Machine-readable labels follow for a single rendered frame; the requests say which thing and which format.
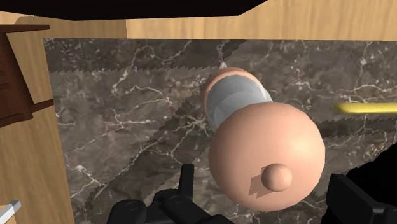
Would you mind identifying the yellow elongated object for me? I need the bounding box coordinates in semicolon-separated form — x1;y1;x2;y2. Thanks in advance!
333;102;397;116

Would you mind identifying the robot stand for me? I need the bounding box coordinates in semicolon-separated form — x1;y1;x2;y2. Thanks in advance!
0;0;268;22

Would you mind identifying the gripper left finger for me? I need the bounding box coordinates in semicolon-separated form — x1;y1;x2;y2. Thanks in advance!
106;163;232;224

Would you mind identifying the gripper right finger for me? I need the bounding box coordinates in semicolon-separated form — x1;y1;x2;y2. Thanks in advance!
320;173;397;224

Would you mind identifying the peach and grey pepper mill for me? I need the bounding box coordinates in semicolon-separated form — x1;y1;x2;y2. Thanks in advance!
200;67;326;213

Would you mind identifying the dark brown wooden furniture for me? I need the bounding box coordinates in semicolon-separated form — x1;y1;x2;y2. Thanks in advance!
0;24;55;129

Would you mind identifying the white rectangular bar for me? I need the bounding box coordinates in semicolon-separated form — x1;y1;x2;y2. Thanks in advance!
0;200;22;224

